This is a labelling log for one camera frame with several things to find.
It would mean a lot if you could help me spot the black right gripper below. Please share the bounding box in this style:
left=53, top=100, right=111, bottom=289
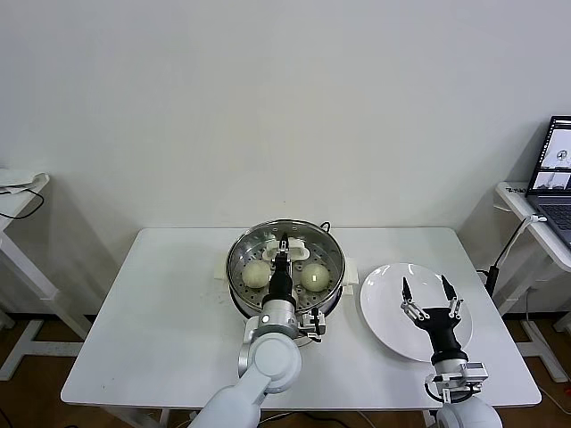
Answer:
left=399, top=274, right=469, bottom=365

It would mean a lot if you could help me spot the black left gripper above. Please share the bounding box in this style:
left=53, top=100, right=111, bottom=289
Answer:
left=267, top=231, right=297, bottom=305

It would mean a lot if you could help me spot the round glass lid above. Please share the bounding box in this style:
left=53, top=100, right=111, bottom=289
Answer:
left=226, top=218, right=347, bottom=309

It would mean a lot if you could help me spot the white steamed baozi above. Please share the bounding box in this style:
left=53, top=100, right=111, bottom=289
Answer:
left=242, top=261, right=272, bottom=289
left=301, top=263, right=332, bottom=293

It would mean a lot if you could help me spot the perforated steel steamer basket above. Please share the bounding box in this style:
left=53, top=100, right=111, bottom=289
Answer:
left=226, top=218, right=347, bottom=320

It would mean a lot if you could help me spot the round white plate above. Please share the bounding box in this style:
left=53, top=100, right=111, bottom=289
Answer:
left=360, top=262, right=474, bottom=363

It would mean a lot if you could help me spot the black power adapter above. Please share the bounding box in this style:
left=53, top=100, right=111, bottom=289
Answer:
left=477, top=265, right=499, bottom=296

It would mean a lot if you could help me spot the cream electric cooker pot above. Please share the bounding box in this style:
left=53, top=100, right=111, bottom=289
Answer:
left=213, top=256, right=360, bottom=349

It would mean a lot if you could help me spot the white side table with laptop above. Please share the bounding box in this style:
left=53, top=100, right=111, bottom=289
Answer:
left=494, top=181, right=571, bottom=383

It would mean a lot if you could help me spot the dark grey laptop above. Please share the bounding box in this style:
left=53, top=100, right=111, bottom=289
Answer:
left=525, top=115, right=571, bottom=249

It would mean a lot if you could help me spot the white side table with cloth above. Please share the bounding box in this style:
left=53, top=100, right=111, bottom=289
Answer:
left=0, top=168, right=93, bottom=381

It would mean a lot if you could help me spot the white cloth bag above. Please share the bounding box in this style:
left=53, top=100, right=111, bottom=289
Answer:
left=0, top=168, right=49, bottom=195

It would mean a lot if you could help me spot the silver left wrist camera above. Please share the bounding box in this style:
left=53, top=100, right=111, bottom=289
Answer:
left=296, top=307, right=329, bottom=344

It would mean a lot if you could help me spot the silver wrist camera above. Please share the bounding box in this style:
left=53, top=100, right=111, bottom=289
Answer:
left=296, top=307, right=329, bottom=344
left=426, top=361, right=487, bottom=400

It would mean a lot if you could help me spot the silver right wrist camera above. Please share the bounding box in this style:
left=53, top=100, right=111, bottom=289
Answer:
left=426, top=361, right=487, bottom=400

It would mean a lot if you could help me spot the laptop charging cable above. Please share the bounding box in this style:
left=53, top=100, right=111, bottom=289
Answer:
left=492, top=215, right=549, bottom=271

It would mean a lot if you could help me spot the thin black cable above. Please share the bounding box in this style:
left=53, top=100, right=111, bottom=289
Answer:
left=0, top=186, right=46, bottom=219

